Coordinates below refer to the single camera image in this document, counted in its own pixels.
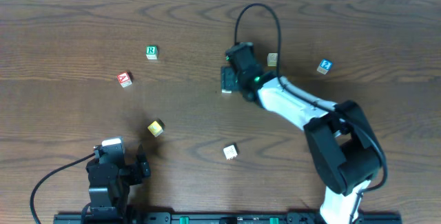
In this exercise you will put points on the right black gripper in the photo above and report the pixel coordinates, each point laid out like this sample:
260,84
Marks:
240,52

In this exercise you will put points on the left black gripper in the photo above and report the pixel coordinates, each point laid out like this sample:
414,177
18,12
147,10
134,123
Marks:
138,168

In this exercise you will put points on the red letter I block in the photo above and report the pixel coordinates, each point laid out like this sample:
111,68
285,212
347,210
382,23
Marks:
224,91

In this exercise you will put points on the red letter A block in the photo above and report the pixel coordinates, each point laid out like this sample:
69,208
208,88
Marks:
124,79

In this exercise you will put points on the blue number 2 block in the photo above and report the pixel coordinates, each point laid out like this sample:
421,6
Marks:
324,66

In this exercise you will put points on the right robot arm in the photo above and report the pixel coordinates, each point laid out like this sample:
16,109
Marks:
344,149

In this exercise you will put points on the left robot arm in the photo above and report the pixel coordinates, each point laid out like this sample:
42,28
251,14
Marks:
109,200

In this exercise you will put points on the yellow wooden block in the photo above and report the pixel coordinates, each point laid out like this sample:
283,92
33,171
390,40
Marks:
156,128

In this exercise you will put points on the yellow-sided picture block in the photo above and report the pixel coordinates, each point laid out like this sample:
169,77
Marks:
272,59

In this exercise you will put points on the white red-print block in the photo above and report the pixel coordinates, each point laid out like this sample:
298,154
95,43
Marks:
230,152

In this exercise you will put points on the green letter R block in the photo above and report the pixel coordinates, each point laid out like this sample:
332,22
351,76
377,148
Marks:
151,52

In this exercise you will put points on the black mounting rail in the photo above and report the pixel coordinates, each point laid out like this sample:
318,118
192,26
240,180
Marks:
167,218

